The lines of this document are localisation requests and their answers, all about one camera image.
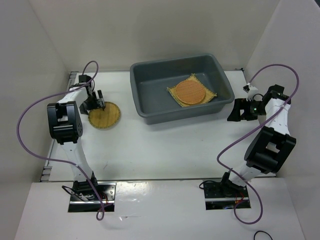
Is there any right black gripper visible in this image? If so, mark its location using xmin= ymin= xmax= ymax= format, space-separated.
xmin=227 ymin=98 xmax=267 ymax=122

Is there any round bamboo tray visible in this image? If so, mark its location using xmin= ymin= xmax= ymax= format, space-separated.
xmin=88 ymin=101 xmax=121 ymax=129

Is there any rectangular woven bamboo mat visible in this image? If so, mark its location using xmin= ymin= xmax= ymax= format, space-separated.
xmin=167 ymin=73 xmax=218 ymax=107

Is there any round orange woven tray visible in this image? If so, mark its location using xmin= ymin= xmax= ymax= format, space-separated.
xmin=175 ymin=80 xmax=206 ymax=105

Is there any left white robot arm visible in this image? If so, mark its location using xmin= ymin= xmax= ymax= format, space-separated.
xmin=47 ymin=74 xmax=106 ymax=201

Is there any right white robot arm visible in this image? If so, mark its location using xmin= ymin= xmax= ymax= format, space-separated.
xmin=219 ymin=84 xmax=297 ymax=197

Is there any grey plastic bin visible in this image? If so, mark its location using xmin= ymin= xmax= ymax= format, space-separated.
xmin=130 ymin=53 xmax=235 ymax=125

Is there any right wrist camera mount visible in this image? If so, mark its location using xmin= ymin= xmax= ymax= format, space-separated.
xmin=243 ymin=83 xmax=259 ymax=101

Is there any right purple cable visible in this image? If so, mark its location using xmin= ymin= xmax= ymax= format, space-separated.
xmin=216 ymin=63 xmax=300 ymax=224

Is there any purple cable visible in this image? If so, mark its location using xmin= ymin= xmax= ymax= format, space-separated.
xmin=16 ymin=60 xmax=113 ymax=221
xmin=216 ymin=63 xmax=300 ymax=224

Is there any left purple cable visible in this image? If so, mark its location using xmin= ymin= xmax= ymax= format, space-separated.
xmin=16 ymin=60 xmax=113 ymax=221

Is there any aluminium table rail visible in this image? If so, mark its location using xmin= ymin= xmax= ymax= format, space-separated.
xmin=39 ymin=71 xmax=79 ymax=182

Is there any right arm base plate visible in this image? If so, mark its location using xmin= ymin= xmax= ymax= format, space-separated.
xmin=199 ymin=180 xmax=251 ymax=210

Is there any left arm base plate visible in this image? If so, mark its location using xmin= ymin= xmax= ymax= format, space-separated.
xmin=62 ymin=181 xmax=117 ymax=213

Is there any black cable loop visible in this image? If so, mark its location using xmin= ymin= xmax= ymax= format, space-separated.
xmin=254 ymin=230 xmax=274 ymax=240

